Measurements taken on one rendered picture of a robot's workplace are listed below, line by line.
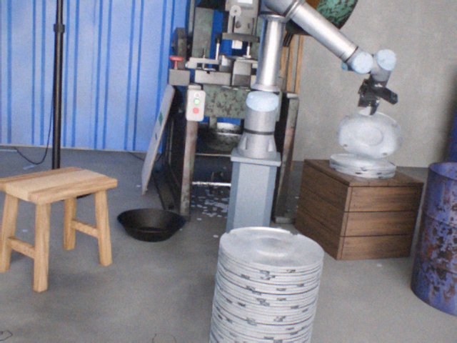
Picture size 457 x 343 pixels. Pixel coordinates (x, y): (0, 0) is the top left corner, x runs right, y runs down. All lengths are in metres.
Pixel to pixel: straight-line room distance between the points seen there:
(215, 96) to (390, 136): 0.81
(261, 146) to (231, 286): 0.69
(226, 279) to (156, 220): 1.06
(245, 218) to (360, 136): 0.74
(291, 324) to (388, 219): 1.05
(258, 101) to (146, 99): 2.00
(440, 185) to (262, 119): 0.67
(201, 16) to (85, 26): 1.13
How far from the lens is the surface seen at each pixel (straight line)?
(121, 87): 3.86
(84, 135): 3.91
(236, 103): 2.57
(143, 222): 2.48
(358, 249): 2.39
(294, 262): 1.43
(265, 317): 1.45
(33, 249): 1.89
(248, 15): 2.72
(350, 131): 2.47
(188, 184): 2.55
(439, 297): 2.11
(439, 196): 2.03
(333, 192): 2.35
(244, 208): 2.02
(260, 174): 1.98
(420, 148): 4.70
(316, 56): 4.17
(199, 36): 2.93
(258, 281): 1.40
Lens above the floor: 0.86
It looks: 14 degrees down
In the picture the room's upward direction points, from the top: 6 degrees clockwise
